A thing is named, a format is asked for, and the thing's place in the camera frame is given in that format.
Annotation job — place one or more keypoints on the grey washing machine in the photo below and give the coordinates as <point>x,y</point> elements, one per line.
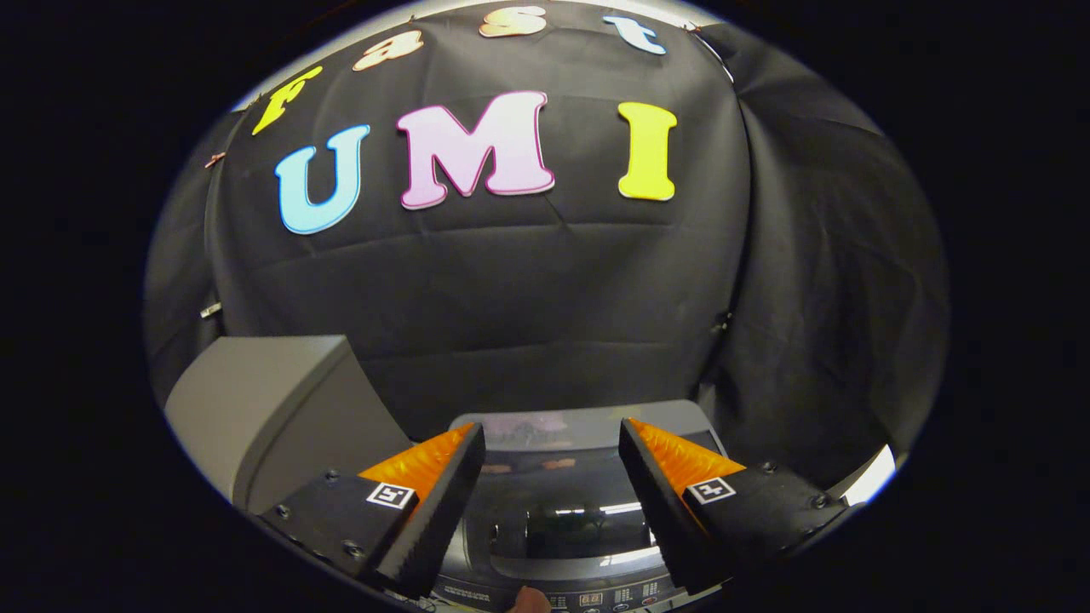
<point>600,598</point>

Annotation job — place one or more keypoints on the silver clip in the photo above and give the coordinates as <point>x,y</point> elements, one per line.
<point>210,310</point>

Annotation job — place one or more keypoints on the copper clip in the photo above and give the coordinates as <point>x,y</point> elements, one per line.
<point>215,159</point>

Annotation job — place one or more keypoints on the white printed sheet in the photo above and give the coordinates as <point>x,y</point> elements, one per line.
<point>869,477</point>

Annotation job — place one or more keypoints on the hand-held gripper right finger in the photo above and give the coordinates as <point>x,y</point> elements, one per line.
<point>660,511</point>

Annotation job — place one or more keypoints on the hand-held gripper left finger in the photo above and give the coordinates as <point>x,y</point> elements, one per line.
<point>443,511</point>

